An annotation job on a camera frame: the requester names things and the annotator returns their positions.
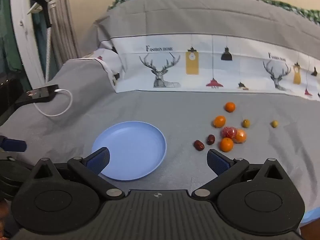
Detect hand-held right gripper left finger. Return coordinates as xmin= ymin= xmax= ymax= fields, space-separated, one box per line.
xmin=31 ymin=147 xmax=126 ymax=201

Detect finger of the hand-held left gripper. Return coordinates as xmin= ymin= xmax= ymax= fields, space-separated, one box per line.
xmin=0 ymin=135 xmax=27 ymax=153

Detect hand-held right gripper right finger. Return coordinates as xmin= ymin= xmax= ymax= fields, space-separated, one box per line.
xmin=191 ymin=149 xmax=286 ymax=200

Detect red fruit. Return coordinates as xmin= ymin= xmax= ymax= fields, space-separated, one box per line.
xmin=221 ymin=126 xmax=237 ymax=139

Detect blue plate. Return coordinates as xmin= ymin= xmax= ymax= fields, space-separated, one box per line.
xmin=91 ymin=121 xmax=167 ymax=181

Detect black furniture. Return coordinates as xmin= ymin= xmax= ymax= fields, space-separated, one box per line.
xmin=0 ymin=74 xmax=27 ymax=127

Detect black phone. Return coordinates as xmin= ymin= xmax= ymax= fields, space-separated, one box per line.
xmin=15 ymin=84 xmax=59 ymax=105

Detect grey round mat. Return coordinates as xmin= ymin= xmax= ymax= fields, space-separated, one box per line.
xmin=0 ymin=57 xmax=320 ymax=220

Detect striped phone holder pole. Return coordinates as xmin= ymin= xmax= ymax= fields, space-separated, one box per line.
xmin=45 ymin=26 xmax=53 ymax=83

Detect light blue cloth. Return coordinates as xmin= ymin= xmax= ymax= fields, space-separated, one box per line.
xmin=299 ymin=208 xmax=320 ymax=225

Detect green cloth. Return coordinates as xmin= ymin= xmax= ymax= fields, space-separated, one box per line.
xmin=0 ymin=0 xmax=24 ymax=72

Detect grey curtain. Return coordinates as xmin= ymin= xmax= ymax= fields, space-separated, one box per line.
xmin=46 ymin=0 xmax=81 ymax=63

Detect deer printed quilt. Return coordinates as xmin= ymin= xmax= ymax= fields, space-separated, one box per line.
xmin=80 ymin=0 xmax=320 ymax=102

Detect white charging cable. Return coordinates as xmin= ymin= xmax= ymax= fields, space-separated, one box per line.
xmin=33 ymin=89 xmax=73 ymax=117

